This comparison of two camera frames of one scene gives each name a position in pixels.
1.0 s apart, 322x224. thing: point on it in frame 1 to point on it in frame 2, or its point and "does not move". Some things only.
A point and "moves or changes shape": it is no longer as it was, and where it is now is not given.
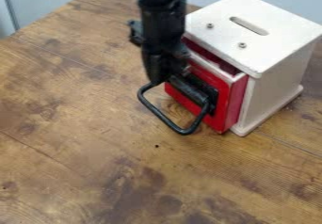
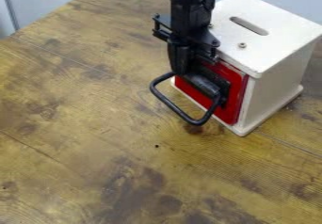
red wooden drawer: (226, 113) moves or changes shape
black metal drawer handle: (194, 90) moves or changes shape
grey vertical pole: (10, 6) does not move
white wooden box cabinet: (262, 43) does not move
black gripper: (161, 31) to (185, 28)
